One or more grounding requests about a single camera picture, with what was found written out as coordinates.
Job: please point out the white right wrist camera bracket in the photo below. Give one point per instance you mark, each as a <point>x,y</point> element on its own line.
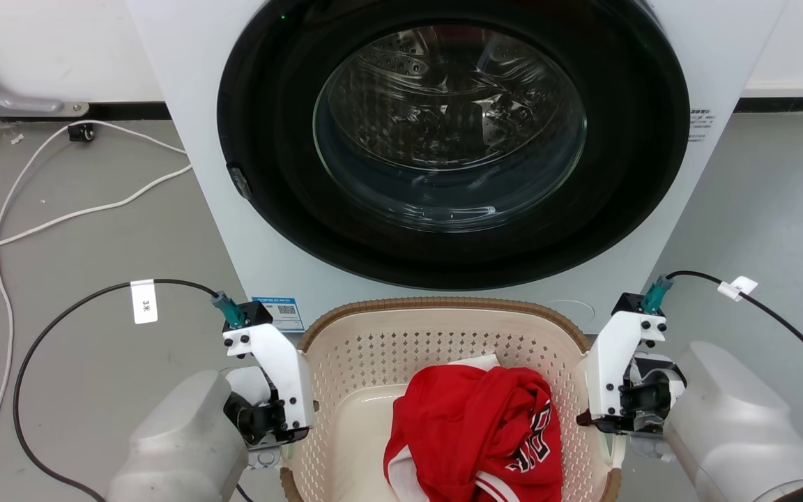
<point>614,362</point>

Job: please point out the white front-load washing machine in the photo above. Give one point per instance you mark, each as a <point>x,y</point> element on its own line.
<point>192,84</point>

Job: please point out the small white floor scrap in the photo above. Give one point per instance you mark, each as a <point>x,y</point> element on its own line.
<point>17,138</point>

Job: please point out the red basketball jersey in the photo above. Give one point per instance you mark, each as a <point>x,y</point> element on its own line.
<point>464,418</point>

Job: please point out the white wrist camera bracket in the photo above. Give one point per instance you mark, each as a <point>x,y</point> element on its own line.
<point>614,362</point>
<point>283,369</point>

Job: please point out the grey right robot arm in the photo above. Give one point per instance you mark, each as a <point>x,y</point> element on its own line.
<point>736,425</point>

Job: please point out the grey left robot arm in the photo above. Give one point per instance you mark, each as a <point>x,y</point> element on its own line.
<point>178,439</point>

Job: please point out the cream laundry basket brown rim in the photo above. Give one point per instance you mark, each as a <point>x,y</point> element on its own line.
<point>366,362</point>

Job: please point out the blue QR code sticker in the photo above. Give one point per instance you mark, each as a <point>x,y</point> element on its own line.
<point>281,314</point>

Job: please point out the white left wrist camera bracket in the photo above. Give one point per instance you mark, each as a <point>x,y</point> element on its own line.
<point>283,369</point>

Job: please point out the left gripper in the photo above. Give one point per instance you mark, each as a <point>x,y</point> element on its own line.
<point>265,420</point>

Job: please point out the black round washer door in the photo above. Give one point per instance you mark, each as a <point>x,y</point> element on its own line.
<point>269,104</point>

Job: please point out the grey wall conduit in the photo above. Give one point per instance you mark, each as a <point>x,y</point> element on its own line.
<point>4,97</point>

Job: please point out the small black floor plug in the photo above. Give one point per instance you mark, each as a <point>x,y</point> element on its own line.
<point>81,132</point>

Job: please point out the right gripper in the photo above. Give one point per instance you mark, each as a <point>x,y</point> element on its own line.
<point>642,397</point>

